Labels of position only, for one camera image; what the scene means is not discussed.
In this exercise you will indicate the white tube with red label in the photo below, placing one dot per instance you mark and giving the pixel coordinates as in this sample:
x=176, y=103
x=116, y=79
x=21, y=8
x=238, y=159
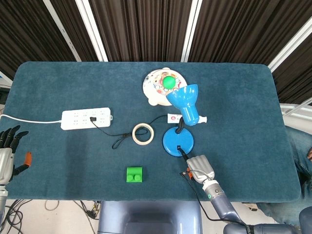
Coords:
x=195, y=119

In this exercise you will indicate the white power strip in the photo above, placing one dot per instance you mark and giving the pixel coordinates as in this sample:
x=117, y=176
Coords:
x=86, y=118

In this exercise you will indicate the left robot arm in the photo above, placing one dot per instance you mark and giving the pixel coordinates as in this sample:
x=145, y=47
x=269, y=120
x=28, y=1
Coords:
x=2, y=204

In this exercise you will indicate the beige masking tape roll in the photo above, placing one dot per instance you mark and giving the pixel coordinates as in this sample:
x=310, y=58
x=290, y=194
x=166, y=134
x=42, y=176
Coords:
x=143, y=134

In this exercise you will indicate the white round musical toy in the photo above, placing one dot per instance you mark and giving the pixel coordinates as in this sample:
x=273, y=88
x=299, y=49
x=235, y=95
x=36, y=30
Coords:
x=156, y=90

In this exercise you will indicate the teal table mat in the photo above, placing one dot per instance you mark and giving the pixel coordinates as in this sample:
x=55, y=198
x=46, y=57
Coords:
x=97, y=92

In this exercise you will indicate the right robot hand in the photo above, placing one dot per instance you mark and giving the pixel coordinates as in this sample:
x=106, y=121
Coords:
x=198, y=167

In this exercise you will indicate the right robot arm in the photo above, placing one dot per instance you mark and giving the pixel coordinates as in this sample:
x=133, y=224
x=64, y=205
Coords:
x=231, y=212

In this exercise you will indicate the blue desk lamp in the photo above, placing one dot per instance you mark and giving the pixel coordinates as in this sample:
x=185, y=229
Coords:
x=181, y=122

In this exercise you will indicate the green toy building block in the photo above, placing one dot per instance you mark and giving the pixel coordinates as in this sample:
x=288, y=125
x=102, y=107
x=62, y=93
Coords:
x=134, y=174

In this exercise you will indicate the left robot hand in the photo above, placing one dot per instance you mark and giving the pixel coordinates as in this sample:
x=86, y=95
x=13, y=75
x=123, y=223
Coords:
x=5, y=153

